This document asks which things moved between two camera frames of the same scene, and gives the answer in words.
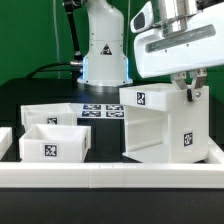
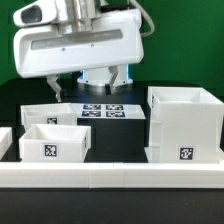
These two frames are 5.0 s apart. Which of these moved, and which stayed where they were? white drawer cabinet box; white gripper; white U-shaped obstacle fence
Moved: white gripper; white drawer cabinet box
Stayed: white U-shaped obstacle fence
